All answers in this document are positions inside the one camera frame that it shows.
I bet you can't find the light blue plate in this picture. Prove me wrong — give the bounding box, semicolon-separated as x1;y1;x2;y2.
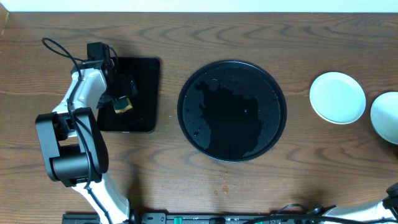
309;72;366;124

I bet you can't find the black rectangular tray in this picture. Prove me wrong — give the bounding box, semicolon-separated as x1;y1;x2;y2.
97;57;160;132

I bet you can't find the green and yellow sponge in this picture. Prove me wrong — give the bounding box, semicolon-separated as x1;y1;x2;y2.
113;96;133;114

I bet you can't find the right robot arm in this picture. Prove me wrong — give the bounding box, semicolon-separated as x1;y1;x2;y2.
323;183;397;223

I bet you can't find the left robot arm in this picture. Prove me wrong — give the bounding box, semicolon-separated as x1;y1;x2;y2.
35;42;142;223

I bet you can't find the pale blue plate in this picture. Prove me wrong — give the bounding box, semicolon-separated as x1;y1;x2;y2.
370;91;397;145

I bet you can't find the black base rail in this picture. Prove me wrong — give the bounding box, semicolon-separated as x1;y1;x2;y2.
61;212;327;224

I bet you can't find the black round tray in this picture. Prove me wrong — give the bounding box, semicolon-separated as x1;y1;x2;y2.
177;60;287;162

